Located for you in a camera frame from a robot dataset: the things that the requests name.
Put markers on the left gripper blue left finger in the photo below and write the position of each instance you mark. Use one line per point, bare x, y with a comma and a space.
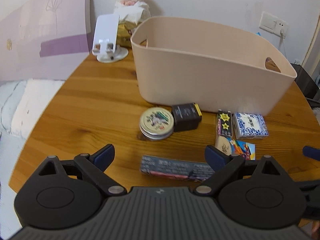
92, 168

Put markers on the tissue box with tissues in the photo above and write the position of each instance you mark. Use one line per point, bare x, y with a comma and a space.
125, 31

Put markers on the white phone stand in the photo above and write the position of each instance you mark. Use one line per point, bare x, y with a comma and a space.
105, 47

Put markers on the long dark cartoon box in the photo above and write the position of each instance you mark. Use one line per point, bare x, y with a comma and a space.
175, 169

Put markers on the white bedding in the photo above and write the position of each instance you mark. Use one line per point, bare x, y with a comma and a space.
22, 103

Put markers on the round tin with bird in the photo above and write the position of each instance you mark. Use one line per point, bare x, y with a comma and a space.
156, 123

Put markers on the blue white porcelain pattern box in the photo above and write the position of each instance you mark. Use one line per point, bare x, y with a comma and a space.
249, 126

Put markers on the white wall switch socket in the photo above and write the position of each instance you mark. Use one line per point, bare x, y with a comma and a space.
273, 24

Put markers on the small black box yellow edge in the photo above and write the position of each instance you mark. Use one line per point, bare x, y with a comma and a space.
186, 116

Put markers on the beige plastic storage basket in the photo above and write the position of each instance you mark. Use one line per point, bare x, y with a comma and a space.
180, 60

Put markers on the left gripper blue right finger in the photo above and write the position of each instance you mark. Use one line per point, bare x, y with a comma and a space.
226, 168

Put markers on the pink headboard panel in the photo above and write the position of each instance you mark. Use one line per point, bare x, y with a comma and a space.
45, 39

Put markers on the cartoon bear tissue pack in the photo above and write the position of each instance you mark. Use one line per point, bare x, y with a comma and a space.
234, 148

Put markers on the black box with yellow stars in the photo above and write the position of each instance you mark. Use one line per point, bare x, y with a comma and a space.
224, 123

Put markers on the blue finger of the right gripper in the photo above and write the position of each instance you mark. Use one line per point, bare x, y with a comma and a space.
311, 152

